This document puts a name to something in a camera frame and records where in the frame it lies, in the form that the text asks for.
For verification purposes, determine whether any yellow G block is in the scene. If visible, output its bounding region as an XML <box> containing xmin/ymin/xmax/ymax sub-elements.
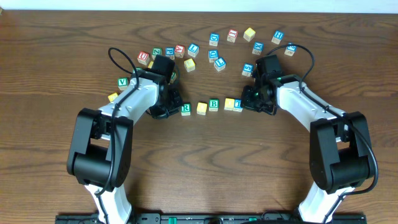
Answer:
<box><xmin>108</xmin><ymin>93</ymin><xmax>119</xmax><ymax>102</ymax></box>

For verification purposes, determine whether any blue L block upper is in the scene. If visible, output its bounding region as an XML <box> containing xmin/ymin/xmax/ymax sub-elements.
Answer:
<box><xmin>187</xmin><ymin>43</ymin><xmax>200</xmax><ymax>58</ymax></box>

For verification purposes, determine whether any red A block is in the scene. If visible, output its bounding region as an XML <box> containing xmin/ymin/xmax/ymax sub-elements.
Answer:
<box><xmin>174</xmin><ymin>45</ymin><xmax>185</xmax><ymax>58</ymax></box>

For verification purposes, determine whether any blue D block lower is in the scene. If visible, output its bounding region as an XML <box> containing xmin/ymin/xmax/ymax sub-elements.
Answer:
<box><xmin>208</xmin><ymin>50</ymin><xmax>219</xmax><ymax>63</ymax></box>

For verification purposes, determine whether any green R block placed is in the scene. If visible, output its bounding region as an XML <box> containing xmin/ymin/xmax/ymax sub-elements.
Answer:
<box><xmin>181</xmin><ymin>103</ymin><xmax>191</xmax><ymax>116</ymax></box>

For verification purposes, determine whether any blue X block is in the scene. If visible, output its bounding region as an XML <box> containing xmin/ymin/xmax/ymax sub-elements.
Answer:
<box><xmin>252</xmin><ymin>42</ymin><xmax>264</xmax><ymax>55</ymax></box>

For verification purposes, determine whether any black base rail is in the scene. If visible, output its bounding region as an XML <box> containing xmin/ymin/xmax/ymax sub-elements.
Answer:
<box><xmin>55</xmin><ymin>212</ymin><xmax>367</xmax><ymax>224</ymax></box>

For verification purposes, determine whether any blue D block upper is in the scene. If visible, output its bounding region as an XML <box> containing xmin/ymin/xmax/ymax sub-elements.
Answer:
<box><xmin>209</xmin><ymin>33</ymin><xmax>220</xmax><ymax>47</ymax></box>

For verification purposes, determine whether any blue l block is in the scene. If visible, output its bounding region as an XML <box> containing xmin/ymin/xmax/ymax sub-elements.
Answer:
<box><xmin>187</xmin><ymin>43</ymin><xmax>200</xmax><ymax>58</ymax></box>
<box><xmin>214</xmin><ymin>57</ymin><xmax>226</xmax><ymax>72</ymax></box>

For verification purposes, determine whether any blue 2 block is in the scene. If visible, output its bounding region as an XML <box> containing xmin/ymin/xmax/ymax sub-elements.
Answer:
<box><xmin>284</xmin><ymin>42</ymin><xmax>297</xmax><ymax>56</ymax></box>

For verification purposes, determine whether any yellow S block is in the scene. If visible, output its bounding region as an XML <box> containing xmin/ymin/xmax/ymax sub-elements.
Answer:
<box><xmin>184</xmin><ymin>58</ymin><xmax>196</xmax><ymax>72</ymax></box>

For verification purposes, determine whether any blue 5 block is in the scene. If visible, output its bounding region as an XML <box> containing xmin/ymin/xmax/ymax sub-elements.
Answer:
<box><xmin>242</xmin><ymin>63</ymin><xmax>254</xmax><ymax>77</ymax></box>

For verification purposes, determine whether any red U block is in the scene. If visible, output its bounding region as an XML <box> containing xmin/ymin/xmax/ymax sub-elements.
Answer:
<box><xmin>137</xmin><ymin>51</ymin><xmax>150</xmax><ymax>65</ymax></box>

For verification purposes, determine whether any yellow block top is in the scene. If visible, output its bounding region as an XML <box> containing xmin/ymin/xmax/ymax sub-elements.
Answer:
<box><xmin>243</xmin><ymin>27</ymin><xmax>256</xmax><ymax>42</ymax></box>

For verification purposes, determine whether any red I block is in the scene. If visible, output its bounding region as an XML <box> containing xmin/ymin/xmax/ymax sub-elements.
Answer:
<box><xmin>227</xmin><ymin>29</ymin><xmax>238</xmax><ymax>43</ymax></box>

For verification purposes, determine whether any green V block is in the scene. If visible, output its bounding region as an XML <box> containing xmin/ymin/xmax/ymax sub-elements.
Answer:
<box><xmin>118</xmin><ymin>77</ymin><xmax>129</xmax><ymax>91</ymax></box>

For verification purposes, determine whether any green R block left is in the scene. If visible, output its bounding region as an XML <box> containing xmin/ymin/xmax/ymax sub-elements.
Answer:
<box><xmin>170</xmin><ymin>72</ymin><xmax>177</xmax><ymax>84</ymax></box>

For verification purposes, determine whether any blue L block lower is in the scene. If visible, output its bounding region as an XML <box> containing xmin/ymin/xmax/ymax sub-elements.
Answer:
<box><xmin>214</xmin><ymin>57</ymin><xmax>226</xmax><ymax>72</ymax></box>

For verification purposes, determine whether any blue P block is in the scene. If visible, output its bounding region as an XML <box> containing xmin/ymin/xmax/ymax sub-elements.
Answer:
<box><xmin>165</xmin><ymin>47</ymin><xmax>175</xmax><ymax>60</ymax></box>

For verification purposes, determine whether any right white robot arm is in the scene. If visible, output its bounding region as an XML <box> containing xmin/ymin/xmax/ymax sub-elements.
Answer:
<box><xmin>241</xmin><ymin>55</ymin><xmax>378</xmax><ymax>223</ymax></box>

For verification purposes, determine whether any blue H block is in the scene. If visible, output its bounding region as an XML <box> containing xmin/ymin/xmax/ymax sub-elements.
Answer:
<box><xmin>271</xmin><ymin>30</ymin><xmax>284</xmax><ymax>45</ymax></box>

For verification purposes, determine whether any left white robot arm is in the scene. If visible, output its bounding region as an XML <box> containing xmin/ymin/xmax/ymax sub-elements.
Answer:
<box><xmin>67</xmin><ymin>56</ymin><xmax>182</xmax><ymax>223</ymax></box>

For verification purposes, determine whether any blue T block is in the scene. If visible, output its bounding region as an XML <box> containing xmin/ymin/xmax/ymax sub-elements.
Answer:
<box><xmin>233</xmin><ymin>99</ymin><xmax>243</xmax><ymax>112</ymax></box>

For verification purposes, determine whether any green Z block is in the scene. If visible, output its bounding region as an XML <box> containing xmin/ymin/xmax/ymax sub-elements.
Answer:
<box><xmin>152</xmin><ymin>47</ymin><xmax>163</xmax><ymax>60</ymax></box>

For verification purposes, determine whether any blue d block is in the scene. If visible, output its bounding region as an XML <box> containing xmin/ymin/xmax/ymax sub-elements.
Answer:
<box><xmin>209</xmin><ymin>33</ymin><xmax>220</xmax><ymax>47</ymax></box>
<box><xmin>208</xmin><ymin>50</ymin><xmax>219</xmax><ymax>63</ymax></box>

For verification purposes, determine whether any green B block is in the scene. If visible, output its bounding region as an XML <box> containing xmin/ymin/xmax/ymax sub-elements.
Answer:
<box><xmin>208</xmin><ymin>99</ymin><xmax>220</xmax><ymax>112</ymax></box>

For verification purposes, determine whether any yellow O block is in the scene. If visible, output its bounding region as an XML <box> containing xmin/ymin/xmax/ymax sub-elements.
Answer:
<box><xmin>224</xmin><ymin>98</ymin><xmax>235</xmax><ymax>111</ymax></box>
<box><xmin>197</xmin><ymin>102</ymin><xmax>208</xmax><ymax>116</ymax></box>

